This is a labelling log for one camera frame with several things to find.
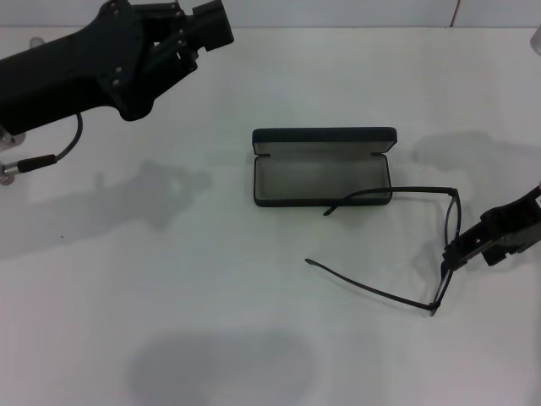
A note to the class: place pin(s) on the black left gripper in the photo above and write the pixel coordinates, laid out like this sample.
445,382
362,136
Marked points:
63,80

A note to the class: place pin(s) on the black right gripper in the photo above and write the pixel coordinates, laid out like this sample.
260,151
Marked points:
528,215

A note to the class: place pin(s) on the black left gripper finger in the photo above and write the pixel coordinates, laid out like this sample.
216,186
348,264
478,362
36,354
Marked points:
207,14
215,36

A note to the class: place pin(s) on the black thin-frame glasses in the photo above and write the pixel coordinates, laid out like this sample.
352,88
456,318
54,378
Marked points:
433,308

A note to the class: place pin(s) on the black glasses case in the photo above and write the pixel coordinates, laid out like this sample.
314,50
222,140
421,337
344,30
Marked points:
317,182

